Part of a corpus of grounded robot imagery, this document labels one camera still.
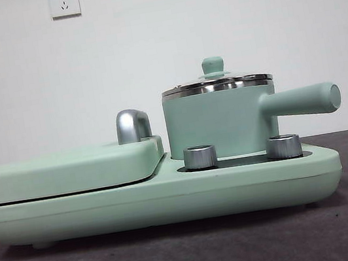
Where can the white wall socket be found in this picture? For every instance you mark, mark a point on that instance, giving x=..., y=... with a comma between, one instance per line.
x=64, y=3

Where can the chrome control knob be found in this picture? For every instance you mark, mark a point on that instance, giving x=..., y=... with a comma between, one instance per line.
x=200, y=157
x=283, y=147

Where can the green breakfast machine base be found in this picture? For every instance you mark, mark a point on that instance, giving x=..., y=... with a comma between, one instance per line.
x=171, y=197

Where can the glass pot lid green knob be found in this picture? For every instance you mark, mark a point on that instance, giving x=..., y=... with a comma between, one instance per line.
x=212, y=64

